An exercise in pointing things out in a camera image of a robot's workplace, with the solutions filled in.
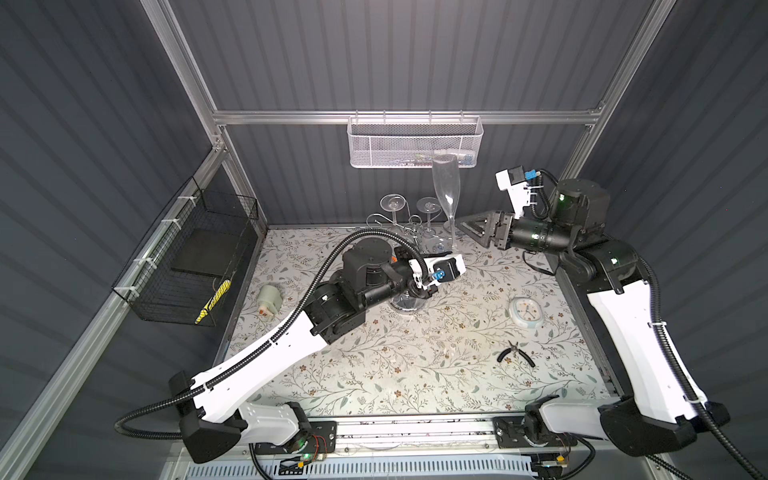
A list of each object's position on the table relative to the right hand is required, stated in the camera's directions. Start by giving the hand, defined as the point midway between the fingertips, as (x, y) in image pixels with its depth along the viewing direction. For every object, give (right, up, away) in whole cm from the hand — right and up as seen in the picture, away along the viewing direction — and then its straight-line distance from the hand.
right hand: (464, 226), depth 57 cm
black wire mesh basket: (-65, -3, +20) cm, 68 cm away
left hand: (-3, -4, 0) cm, 5 cm away
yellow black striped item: (-55, -14, +15) cm, 59 cm away
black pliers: (+23, -34, +31) cm, 51 cm away
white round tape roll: (+28, -24, +35) cm, 51 cm away
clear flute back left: (-14, +9, +24) cm, 29 cm away
